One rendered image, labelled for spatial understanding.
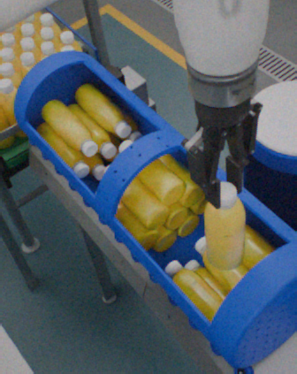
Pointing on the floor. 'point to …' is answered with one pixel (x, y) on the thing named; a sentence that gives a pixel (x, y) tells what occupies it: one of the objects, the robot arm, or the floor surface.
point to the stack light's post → (95, 22)
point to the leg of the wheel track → (97, 265)
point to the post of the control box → (17, 254)
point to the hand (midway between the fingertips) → (223, 183)
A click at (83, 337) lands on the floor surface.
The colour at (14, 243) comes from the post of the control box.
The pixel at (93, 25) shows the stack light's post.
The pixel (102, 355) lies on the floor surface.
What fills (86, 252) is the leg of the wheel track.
